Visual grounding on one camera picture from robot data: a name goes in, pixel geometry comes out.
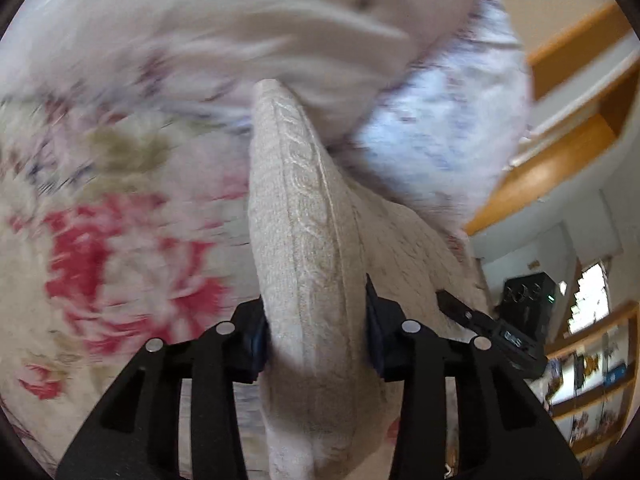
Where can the floral bed blanket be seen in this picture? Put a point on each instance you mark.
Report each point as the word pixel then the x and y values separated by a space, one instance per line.
pixel 100 260

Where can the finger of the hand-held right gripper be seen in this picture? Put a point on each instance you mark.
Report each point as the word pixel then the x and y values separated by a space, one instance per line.
pixel 462 315

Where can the blue and pink tree-print pillow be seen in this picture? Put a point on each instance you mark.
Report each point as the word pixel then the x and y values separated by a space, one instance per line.
pixel 440 135

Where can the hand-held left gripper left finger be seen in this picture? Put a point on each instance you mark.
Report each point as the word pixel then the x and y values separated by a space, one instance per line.
pixel 256 347

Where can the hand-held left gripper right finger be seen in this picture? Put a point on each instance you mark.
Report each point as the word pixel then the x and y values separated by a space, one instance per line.
pixel 376 345

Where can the wooden bookshelf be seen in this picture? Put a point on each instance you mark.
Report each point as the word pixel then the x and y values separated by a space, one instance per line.
pixel 592 402

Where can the pink floral pillow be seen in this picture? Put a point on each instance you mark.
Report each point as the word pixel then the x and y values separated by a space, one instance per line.
pixel 250 20

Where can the wooden headboard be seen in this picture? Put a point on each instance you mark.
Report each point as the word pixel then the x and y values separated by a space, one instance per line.
pixel 550 160

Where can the bright window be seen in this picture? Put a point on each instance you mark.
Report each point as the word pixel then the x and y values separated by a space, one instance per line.
pixel 590 295

